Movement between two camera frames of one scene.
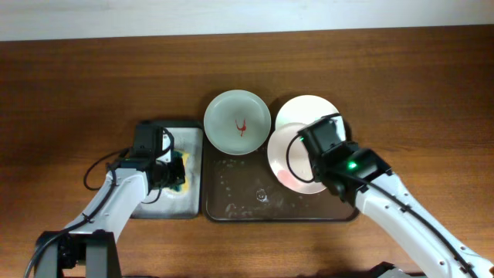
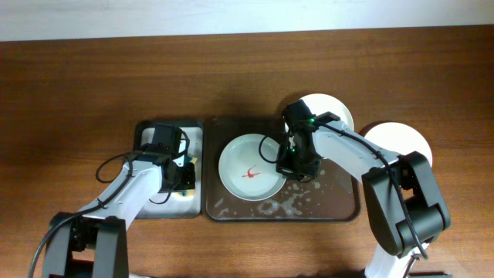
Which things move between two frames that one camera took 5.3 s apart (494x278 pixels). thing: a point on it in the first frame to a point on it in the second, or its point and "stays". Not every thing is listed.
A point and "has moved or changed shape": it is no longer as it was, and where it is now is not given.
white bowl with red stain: x=237 y=122 to x=248 y=168
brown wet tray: x=240 y=188 stays
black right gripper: x=319 y=170 to x=295 y=170
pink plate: x=289 y=161 has moved or changed shape
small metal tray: x=167 y=204 stays
